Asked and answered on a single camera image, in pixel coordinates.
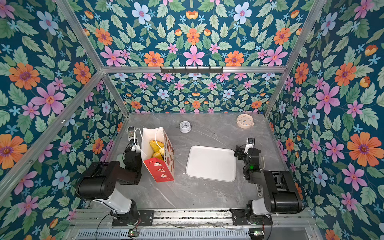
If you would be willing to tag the yellow fake croissant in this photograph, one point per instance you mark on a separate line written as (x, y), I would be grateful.
(156, 145)

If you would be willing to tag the round yellow fake bun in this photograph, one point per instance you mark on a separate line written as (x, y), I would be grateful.
(158, 156)

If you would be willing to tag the white remote control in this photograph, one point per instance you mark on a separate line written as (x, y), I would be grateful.
(131, 133)

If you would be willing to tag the green silicone pad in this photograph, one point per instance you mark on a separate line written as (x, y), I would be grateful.
(120, 159)

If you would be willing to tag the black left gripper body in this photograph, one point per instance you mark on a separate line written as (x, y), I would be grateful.
(132, 149)

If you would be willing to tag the black hook rail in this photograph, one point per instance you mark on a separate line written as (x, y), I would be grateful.
(191, 70)

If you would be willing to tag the white plastic tray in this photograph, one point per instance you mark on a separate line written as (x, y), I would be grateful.
(211, 164)

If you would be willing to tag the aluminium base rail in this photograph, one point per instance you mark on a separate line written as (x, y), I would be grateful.
(219, 217)

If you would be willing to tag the pink round clock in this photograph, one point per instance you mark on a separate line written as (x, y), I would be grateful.
(245, 121)

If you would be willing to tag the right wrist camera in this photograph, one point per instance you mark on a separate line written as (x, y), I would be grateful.
(250, 144)

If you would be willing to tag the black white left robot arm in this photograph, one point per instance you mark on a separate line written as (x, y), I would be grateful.
(98, 184)

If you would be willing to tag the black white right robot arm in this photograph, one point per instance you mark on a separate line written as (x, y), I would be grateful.
(276, 190)

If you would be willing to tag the red white paper bag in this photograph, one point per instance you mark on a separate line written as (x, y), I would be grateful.
(161, 171)

